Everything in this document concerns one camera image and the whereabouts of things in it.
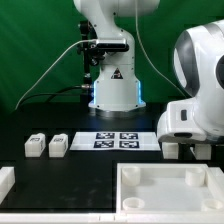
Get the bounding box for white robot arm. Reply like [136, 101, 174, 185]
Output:
[73, 0, 224, 143]

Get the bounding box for grey cable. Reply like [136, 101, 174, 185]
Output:
[14, 38, 98, 111]

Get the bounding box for black camera on stand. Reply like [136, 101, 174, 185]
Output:
[77, 20, 129, 84]

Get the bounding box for white sheet with AprilTags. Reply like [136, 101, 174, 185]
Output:
[70, 131, 160, 151]

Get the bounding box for black cable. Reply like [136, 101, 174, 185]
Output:
[18, 84, 95, 108]

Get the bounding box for white U-shaped obstacle fence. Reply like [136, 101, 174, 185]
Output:
[0, 166, 224, 224]

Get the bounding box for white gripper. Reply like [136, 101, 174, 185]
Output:
[157, 99, 224, 144]

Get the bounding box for white square table top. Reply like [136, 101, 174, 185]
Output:
[116, 162, 224, 222]

